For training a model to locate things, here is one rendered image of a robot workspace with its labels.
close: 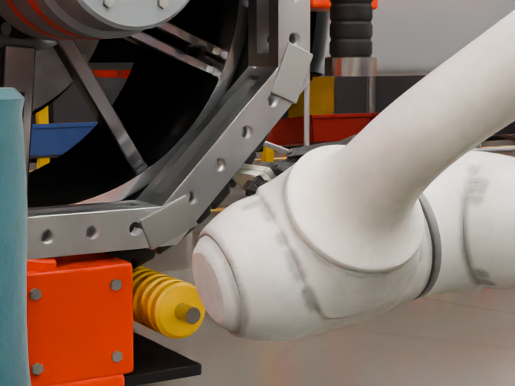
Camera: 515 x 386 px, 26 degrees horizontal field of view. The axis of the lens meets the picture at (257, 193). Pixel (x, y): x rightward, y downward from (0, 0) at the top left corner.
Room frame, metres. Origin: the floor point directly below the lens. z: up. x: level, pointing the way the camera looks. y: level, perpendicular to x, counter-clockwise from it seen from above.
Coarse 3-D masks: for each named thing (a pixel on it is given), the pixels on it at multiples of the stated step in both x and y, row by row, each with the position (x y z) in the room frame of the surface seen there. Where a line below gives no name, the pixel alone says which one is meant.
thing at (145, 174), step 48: (192, 0) 1.31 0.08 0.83; (240, 0) 1.23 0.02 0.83; (0, 48) 1.11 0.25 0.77; (144, 48) 1.40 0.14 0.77; (240, 48) 1.22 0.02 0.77; (96, 96) 1.16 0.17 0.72; (144, 96) 1.34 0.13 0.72; (192, 96) 1.24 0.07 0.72; (96, 144) 1.33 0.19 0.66; (144, 144) 1.24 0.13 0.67; (48, 192) 1.20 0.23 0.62; (96, 192) 1.15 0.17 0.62
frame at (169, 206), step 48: (288, 0) 1.16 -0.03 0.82; (288, 48) 1.15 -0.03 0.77; (240, 96) 1.17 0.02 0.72; (288, 96) 1.15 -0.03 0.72; (192, 144) 1.14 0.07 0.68; (240, 144) 1.13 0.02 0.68; (144, 192) 1.13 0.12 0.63; (192, 192) 1.11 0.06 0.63; (48, 240) 1.03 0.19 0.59; (96, 240) 1.04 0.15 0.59; (144, 240) 1.07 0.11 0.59
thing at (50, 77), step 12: (48, 48) 1.29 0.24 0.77; (84, 48) 1.31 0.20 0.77; (36, 60) 1.28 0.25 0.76; (48, 60) 1.29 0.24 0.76; (60, 60) 1.30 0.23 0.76; (36, 72) 1.28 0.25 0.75; (48, 72) 1.29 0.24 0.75; (60, 72) 1.30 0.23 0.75; (36, 84) 1.28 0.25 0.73; (48, 84) 1.29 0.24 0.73; (60, 84) 1.30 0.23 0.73; (36, 96) 1.28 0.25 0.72; (48, 96) 1.29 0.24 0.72; (36, 108) 1.28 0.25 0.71
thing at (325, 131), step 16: (304, 96) 5.60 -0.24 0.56; (304, 112) 5.60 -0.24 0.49; (272, 128) 6.04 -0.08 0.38; (288, 128) 5.89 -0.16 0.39; (304, 128) 5.60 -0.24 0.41; (320, 128) 5.69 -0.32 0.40; (336, 128) 5.74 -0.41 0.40; (352, 128) 5.78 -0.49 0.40; (512, 128) 6.29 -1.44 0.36; (272, 144) 5.91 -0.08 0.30; (288, 144) 5.89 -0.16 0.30; (304, 144) 5.60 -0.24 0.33; (480, 144) 6.88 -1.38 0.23
